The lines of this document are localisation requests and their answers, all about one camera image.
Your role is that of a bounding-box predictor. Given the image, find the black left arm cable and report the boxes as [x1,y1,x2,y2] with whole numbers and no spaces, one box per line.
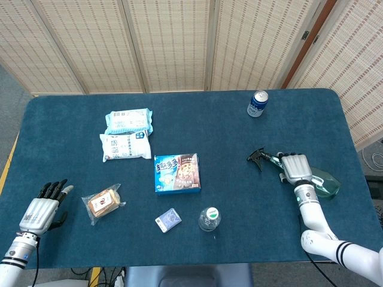
[32,239,40,287]

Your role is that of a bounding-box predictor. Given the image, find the white floor cable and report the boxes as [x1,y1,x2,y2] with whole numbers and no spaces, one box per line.
[361,146,383,173]

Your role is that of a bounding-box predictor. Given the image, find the clear water bottle green cap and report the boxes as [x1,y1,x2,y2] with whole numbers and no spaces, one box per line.
[198,206,222,233]

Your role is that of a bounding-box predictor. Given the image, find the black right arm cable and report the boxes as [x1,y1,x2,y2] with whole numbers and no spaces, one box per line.
[298,215,339,287]

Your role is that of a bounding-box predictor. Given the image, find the black floor cables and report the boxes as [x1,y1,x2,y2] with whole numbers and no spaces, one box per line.
[70,267,126,287]

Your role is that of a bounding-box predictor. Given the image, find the light blue wet wipes pack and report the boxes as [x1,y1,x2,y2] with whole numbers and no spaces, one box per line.
[104,108,154,136]

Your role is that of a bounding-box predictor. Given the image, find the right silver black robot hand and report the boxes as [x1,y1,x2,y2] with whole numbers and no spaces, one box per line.
[275,151,314,185]

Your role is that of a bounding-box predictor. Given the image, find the blue cookie box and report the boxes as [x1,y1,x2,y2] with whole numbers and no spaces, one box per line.
[153,152,202,197]

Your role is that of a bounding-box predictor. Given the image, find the beige woven folding screen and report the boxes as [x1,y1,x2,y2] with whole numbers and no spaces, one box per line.
[0,0,329,96]
[287,0,383,150]

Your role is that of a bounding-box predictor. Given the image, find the bread in clear wrapper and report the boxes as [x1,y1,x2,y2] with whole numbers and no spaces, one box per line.
[81,183,127,226]

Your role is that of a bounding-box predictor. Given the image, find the blue table mat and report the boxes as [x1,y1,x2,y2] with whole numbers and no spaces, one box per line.
[0,88,383,270]

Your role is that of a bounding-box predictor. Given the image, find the small blue card box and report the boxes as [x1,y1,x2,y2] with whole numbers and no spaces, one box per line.
[154,207,183,234]

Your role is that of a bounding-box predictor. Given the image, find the white box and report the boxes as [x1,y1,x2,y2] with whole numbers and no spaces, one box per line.
[44,278,90,287]

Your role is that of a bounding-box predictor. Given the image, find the brown wooden post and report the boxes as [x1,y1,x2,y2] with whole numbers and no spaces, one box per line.
[281,0,339,89]

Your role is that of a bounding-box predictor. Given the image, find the blue grey padded seat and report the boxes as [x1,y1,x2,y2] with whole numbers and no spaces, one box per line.
[124,262,254,287]

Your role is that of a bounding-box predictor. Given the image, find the white power strip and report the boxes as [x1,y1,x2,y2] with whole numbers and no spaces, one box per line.
[113,268,126,287]

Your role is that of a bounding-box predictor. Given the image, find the blue white drink can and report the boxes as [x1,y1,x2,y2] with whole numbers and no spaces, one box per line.
[247,90,269,118]

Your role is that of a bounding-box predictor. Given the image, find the green spray bottle black trigger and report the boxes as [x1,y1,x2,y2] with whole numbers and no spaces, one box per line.
[246,146,342,198]

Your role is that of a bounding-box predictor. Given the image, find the white tissue pack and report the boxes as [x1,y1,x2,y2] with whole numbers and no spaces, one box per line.
[99,129,153,163]

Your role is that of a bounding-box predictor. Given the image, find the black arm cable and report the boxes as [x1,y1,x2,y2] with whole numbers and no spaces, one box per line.
[298,215,339,287]
[32,239,40,287]

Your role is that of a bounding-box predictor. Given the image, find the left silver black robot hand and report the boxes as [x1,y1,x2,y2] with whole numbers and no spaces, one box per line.
[18,178,75,237]

